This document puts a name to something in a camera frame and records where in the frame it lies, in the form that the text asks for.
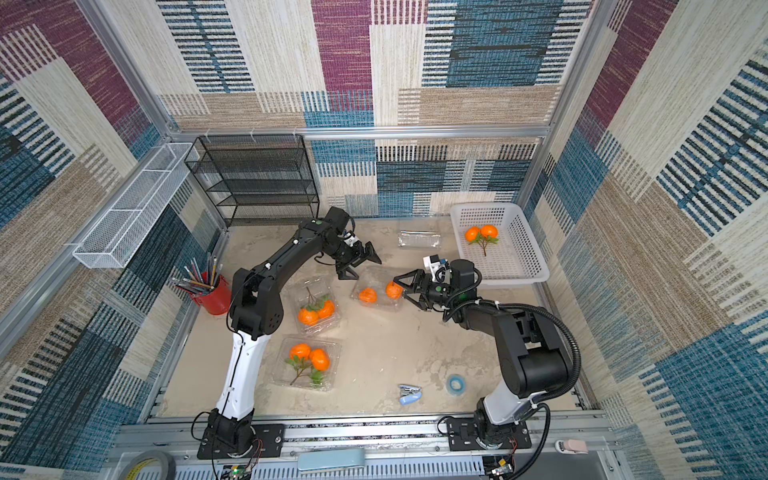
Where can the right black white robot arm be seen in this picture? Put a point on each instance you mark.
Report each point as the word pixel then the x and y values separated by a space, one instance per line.
pixel 538 356

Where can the orange pair in container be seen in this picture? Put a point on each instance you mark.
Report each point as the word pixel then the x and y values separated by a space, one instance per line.
pixel 316 308
pixel 310 363

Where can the red pencil cup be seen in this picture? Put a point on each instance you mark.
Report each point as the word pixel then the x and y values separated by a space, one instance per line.
pixel 205 285

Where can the clear clamshell container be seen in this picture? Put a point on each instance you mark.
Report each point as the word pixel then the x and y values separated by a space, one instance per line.
pixel 377 277
pixel 282 374
pixel 419 239
pixel 297 294

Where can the blue stapler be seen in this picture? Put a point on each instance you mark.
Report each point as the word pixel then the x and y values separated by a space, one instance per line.
pixel 409 394

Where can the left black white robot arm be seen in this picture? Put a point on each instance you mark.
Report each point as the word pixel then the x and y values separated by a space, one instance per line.
pixel 256 312

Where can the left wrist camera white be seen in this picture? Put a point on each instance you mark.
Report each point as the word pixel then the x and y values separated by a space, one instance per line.
pixel 350 239

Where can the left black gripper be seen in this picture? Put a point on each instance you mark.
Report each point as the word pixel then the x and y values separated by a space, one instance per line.
pixel 362 254

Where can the pink white small device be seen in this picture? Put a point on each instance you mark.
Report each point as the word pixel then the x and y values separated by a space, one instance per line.
pixel 571 447

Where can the orange pair in front container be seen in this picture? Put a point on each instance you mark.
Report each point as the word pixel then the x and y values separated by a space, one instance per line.
pixel 310 363

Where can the orange pair with leaves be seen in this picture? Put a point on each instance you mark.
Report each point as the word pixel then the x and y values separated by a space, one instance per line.
pixel 482 236

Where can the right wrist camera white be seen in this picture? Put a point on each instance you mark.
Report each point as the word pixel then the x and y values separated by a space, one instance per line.
pixel 436 267

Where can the clear clamshell container front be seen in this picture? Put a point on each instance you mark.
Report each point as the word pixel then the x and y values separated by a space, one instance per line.
pixel 282 374

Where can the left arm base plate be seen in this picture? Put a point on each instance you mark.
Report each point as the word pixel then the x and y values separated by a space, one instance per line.
pixel 241 442

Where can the black wire shelf rack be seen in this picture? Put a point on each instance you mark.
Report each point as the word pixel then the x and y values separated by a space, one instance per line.
pixel 255 179

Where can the white wire mesh tray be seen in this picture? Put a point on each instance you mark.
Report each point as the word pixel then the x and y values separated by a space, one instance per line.
pixel 113 241

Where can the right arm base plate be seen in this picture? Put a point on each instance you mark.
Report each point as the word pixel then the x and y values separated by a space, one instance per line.
pixel 468 434

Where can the white plastic perforated basket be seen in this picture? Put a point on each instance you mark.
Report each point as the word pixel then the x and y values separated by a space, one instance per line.
pixel 513 258

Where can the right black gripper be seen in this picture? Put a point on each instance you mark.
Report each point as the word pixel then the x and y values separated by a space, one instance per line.
pixel 421 288

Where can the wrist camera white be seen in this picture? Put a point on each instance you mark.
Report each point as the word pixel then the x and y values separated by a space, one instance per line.
pixel 436 267
pixel 350 239

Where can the clear clamshell container back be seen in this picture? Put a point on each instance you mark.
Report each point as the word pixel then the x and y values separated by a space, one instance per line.
pixel 419 239

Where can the blue tape roll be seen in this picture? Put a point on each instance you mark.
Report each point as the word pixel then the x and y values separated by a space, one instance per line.
pixel 455 385

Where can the orange pair in left container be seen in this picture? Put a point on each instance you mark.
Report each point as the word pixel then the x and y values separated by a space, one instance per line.
pixel 316 308

